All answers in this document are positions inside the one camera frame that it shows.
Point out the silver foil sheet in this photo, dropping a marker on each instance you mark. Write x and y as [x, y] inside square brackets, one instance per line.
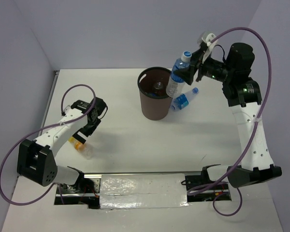
[142, 191]

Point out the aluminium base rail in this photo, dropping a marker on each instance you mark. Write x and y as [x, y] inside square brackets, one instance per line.
[90, 196]

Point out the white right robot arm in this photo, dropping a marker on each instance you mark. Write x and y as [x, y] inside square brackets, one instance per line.
[244, 98]

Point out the brown bin black rim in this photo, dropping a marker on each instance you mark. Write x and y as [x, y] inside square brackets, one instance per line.
[154, 108]

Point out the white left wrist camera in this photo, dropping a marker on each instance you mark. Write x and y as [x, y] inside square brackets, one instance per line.
[66, 109]

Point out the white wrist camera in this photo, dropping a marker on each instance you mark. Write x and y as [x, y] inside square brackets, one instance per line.
[66, 109]
[206, 44]

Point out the blue label bottle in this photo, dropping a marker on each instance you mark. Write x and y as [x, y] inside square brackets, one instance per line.
[152, 94]
[176, 83]

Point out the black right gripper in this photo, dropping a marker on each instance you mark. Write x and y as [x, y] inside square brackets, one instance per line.
[187, 73]

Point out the blue cap bottle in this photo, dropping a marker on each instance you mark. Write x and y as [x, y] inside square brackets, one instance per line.
[184, 99]

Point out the clear bottle orange label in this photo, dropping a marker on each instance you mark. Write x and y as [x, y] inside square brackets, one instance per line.
[85, 150]

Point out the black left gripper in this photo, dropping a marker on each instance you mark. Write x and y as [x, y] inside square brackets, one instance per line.
[85, 133]

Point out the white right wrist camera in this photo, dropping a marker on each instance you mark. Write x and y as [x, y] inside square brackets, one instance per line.
[206, 44]

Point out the clear bottle red cap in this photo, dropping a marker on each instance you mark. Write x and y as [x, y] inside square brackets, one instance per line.
[158, 89]

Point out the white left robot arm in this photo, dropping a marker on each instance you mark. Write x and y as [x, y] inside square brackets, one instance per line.
[36, 158]

